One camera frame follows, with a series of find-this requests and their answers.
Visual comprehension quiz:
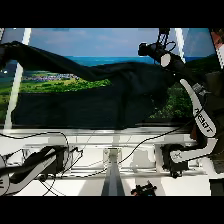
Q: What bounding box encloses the black cable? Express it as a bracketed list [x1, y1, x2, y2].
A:
[0, 130, 84, 174]
[118, 121, 196, 165]

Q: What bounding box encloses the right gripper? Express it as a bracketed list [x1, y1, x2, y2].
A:
[137, 42, 163, 61]

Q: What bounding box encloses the black garment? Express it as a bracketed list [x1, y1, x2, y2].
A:
[0, 40, 178, 131]

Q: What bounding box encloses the silver frame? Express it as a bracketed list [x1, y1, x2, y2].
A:
[0, 126, 224, 197]

